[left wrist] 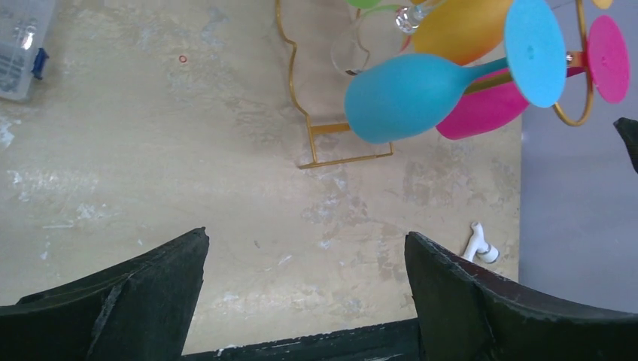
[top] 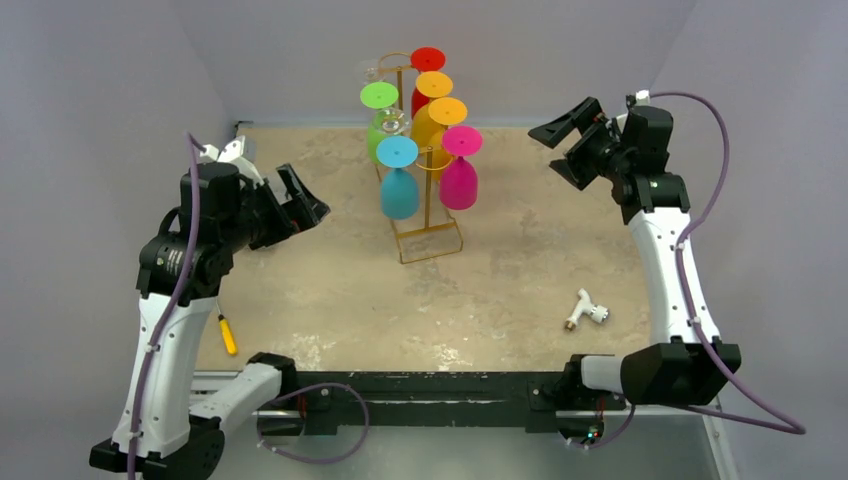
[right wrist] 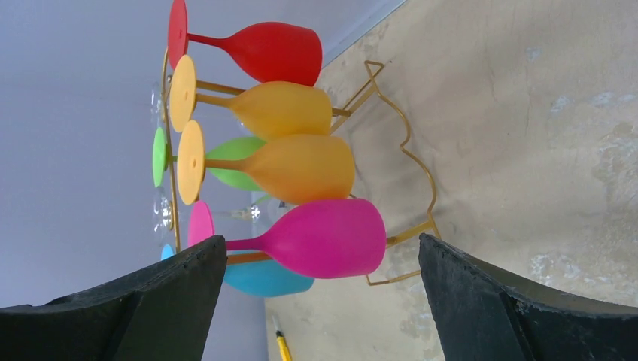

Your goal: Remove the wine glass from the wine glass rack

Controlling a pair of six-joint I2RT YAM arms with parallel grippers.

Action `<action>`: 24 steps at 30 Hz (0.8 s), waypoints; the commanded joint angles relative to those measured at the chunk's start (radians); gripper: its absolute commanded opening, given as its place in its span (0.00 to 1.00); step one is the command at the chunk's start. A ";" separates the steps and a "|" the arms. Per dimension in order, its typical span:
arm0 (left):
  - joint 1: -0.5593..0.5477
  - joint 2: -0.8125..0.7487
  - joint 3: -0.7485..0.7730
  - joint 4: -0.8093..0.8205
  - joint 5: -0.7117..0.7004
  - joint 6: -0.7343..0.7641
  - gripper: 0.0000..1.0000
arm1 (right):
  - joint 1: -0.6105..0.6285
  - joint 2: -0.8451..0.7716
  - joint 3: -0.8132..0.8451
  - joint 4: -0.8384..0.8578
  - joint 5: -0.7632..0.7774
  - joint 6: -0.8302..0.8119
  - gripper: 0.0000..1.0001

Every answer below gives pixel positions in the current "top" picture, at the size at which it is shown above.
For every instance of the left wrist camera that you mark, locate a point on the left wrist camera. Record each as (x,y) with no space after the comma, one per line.
(239,152)

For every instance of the white plastic pipe fitting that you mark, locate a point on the white plastic pipe fitting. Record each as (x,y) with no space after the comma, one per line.
(586,307)

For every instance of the gold wire glass rack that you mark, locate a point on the gold wire glass rack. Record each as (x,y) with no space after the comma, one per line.
(433,231)

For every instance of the clear wine glass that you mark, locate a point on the clear wine glass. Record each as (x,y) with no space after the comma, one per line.
(391,121)
(369,71)

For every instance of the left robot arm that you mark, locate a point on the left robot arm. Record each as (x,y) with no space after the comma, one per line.
(161,434)

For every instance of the pink wine glass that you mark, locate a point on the pink wine glass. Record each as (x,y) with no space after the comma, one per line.
(459,183)

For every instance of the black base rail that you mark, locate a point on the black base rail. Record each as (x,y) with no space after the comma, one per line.
(536,402)

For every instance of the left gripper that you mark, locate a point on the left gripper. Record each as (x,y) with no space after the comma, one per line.
(301,212)

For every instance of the green wine glass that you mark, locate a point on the green wine glass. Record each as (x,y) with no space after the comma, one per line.
(380,97)

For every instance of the far clear wine glass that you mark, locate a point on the far clear wine glass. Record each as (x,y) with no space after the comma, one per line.
(369,71)

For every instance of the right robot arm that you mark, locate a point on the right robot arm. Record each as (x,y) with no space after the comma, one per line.
(684,362)

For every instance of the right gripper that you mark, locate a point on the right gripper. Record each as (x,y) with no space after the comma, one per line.
(586,145)

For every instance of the yellow handled screwdriver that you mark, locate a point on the yellow handled screwdriver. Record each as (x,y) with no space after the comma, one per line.
(226,333)

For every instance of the blue wine glass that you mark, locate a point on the blue wine glass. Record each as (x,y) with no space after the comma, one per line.
(399,192)

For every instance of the orange wine glass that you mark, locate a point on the orange wine glass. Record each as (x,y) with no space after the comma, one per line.
(441,113)
(429,85)

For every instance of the red wine glass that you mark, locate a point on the red wine glass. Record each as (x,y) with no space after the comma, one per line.
(425,59)

